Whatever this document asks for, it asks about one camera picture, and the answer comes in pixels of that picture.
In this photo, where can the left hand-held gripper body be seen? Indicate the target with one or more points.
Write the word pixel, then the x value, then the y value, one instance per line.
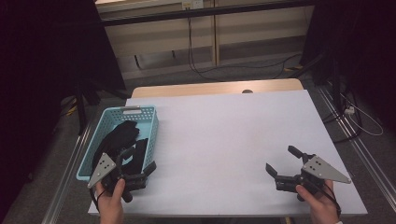
pixel 102 168

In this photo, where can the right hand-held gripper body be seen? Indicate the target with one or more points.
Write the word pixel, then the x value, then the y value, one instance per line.
pixel 320 169

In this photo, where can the light blue plastic basket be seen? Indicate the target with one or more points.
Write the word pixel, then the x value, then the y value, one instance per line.
pixel 93 149

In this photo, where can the black pants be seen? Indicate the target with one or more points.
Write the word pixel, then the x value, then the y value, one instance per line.
pixel 120 137

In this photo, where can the person's right hand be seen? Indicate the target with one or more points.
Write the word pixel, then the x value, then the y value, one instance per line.
pixel 323 205

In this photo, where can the person's left hand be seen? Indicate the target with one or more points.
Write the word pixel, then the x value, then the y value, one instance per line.
pixel 110 208

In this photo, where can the black tripod stand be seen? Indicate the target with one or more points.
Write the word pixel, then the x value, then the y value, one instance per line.
pixel 81 105

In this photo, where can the white plug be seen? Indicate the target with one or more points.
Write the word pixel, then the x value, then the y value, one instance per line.
pixel 350 110

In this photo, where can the dark round table grommet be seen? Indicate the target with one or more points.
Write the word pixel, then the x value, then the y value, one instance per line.
pixel 247 91

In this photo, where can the black metal stand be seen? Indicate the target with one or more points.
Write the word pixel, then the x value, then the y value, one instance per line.
pixel 334 81

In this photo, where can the wide black curtain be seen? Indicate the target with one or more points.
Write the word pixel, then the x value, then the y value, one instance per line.
pixel 46 62

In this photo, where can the narrow black curtain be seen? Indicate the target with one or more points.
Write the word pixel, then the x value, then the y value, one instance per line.
pixel 367 46

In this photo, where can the black horizontal bar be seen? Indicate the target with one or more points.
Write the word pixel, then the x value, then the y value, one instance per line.
pixel 202 12

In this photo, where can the short metal floor rail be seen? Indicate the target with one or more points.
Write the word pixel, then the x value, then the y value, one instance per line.
pixel 67 177

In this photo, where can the long metal floor rail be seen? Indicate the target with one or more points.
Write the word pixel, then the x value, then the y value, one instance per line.
pixel 351 133

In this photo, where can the white wall socket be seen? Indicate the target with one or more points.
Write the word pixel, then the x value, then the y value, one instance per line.
pixel 192 4

